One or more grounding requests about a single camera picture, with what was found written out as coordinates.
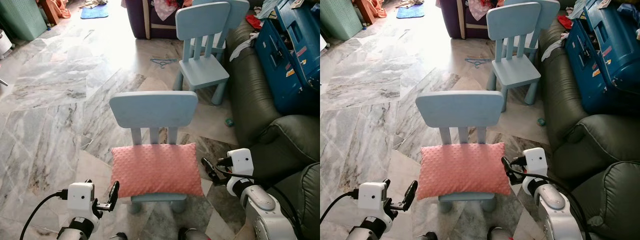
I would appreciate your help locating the silver left robot leg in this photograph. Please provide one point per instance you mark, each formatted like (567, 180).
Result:
(426, 236)
(119, 236)

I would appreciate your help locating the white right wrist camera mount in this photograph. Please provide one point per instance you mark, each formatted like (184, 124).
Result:
(242, 161)
(536, 161)

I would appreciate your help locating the blue plastic storage box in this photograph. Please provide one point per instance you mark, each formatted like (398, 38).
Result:
(610, 65)
(290, 60)

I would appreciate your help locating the red cloth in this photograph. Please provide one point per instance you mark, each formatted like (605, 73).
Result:
(254, 21)
(565, 21)

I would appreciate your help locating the silver right robot leg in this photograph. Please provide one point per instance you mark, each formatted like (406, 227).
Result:
(194, 235)
(500, 234)

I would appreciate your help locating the white round appliance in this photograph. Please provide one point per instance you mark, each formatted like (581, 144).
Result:
(4, 42)
(322, 42)

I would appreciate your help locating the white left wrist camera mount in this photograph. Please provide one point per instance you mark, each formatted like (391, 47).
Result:
(372, 196)
(80, 196)

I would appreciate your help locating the small green toy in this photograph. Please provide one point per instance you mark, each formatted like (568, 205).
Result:
(541, 121)
(229, 121)

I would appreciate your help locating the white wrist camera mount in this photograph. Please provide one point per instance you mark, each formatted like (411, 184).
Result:
(242, 161)
(372, 196)
(536, 161)
(80, 196)

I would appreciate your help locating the green plastic laundry basket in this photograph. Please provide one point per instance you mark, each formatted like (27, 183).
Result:
(340, 20)
(22, 20)

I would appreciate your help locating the white cloth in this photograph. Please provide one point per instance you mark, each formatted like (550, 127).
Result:
(242, 47)
(554, 48)

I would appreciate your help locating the blue floor mat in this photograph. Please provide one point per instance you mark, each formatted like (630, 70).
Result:
(95, 12)
(410, 12)

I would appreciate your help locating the orange cloth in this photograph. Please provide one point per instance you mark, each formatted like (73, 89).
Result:
(377, 9)
(62, 7)

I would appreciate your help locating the thin blue clothes hanger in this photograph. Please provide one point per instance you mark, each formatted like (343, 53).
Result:
(477, 61)
(162, 61)

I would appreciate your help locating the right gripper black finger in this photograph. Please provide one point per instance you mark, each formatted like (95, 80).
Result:
(208, 171)
(507, 170)

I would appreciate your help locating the light blue child chair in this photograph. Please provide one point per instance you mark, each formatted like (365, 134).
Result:
(202, 20)
(551, 10)
(512, 20)
(460, 107)
(241, 10)
(152, 107)

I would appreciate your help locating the silver robot leg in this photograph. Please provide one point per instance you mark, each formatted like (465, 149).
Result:
(426, 236)
(119, 236)
(500, 234)
(194, 235)

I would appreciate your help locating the brown wooden furniture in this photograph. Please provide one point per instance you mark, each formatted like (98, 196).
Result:
(361, 14)
(48, 12)

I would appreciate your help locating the pink patterned clothes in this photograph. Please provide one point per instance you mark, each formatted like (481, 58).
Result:
(165, 7)
(480, 7)

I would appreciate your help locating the pink dotted fleece pillow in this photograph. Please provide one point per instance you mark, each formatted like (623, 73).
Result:
(460, 172)
(155, 170)

